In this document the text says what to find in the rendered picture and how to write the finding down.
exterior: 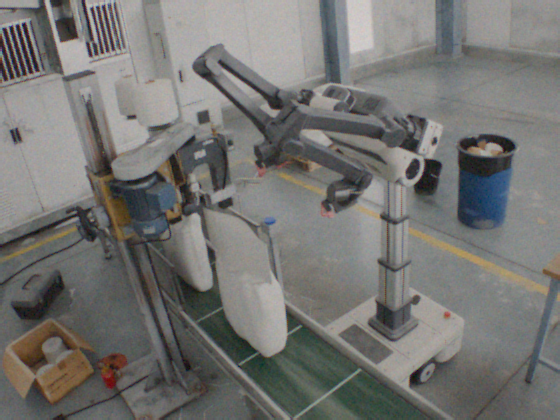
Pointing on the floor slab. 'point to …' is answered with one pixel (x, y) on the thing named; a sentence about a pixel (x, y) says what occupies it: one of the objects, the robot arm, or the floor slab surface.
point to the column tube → (114, 236)
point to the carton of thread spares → (51, 388)
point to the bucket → (427, 184)
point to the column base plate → (156, 389)
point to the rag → (114, 361)
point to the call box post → (276, 261)
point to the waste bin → (484, 181)
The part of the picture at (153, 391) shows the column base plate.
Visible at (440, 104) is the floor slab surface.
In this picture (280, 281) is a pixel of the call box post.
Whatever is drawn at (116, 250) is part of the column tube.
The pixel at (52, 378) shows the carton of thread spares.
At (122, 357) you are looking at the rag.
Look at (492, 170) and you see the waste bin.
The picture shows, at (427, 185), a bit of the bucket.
